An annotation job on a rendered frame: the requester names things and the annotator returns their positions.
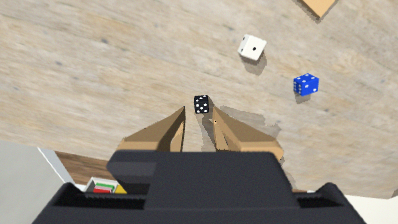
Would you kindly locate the black die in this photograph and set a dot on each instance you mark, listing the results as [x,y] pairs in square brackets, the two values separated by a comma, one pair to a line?
[201,104]

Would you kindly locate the tan flat mat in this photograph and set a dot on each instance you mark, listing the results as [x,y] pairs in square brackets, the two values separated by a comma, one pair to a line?
[317,7]

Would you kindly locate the white die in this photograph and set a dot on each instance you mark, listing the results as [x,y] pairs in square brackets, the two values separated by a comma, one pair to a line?
[251,47]

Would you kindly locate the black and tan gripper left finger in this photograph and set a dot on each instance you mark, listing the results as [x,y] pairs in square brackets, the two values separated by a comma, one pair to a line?
[159,135]

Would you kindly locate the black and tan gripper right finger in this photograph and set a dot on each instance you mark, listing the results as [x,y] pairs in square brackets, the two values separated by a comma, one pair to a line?
[241,137]

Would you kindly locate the blue die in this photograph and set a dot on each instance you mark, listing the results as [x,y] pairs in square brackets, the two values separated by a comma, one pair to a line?
[306,84]

